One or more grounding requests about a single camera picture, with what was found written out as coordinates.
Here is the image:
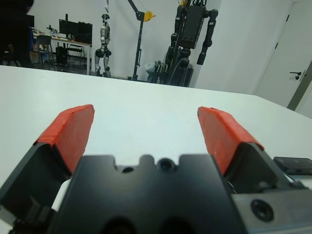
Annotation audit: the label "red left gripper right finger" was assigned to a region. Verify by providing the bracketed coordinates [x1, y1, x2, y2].
[197, 106, 305, 195]

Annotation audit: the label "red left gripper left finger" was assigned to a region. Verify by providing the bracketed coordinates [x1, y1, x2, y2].
[0, 104, 95, 225]

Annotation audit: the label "glossy black box lid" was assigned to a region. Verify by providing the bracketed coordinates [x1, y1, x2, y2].
[273, 156, 312, 176]

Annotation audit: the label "black computer tower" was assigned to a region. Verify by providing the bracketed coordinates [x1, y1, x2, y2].
[55, 46, 68, 65]

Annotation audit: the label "black folding chair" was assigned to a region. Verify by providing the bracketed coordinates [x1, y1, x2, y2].
[67, 43, 85, 66]

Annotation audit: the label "folded grey chairs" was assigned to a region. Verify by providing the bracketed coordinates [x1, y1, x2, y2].
[147, 60, 169, 85]

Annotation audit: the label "white desk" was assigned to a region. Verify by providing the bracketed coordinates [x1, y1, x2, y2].
[33, 33, 93, 75]

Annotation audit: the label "grey chair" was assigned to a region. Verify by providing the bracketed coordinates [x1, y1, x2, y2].
[36, 35, 54, 69]

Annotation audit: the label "black computer monitor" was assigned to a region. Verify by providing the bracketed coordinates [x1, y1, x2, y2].
[78, 21, 93, 42]
[59, 14, 79, 39]

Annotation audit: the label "white door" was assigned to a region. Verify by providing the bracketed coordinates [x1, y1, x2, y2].
[254, 0, 312, 108]

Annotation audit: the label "silver humanoid robot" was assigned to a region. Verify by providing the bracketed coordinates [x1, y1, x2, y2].
[94, 14, 113, 78]

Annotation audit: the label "black crane stand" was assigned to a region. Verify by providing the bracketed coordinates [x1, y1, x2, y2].
[127, 0, 150, 81]

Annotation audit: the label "black humanoid robot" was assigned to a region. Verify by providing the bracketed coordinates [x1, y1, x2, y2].
[165, 0, 219, 87]

